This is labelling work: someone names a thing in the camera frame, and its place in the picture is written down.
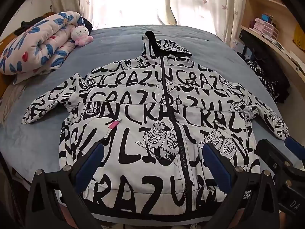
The white black lettered hooded jacket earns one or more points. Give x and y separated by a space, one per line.
143 114

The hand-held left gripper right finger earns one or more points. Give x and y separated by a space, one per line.
215 164

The floral sheer curtain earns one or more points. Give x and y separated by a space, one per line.
71 0
228 9

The curved wooden bookshelf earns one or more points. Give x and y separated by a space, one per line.
262 7

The black cloth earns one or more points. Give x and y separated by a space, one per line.
29 23

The black garment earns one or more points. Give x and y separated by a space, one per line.
88 25

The folded floral quilt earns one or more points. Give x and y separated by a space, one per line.
43 43

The small blue box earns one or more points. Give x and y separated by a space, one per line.
266 17

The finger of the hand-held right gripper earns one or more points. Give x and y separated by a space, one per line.
294 144
269 152

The yellow cloth bag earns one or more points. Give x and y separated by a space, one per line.
300 35

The stack of pink boxes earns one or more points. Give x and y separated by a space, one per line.
264 27

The white pink cat plush toy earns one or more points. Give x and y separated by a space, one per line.
79 33

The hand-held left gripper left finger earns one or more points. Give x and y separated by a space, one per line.
91 162

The stack of papers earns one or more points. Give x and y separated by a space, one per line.
283 49

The pile of black clothes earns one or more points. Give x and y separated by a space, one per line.
269 76

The small white box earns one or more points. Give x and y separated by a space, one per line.
237 44

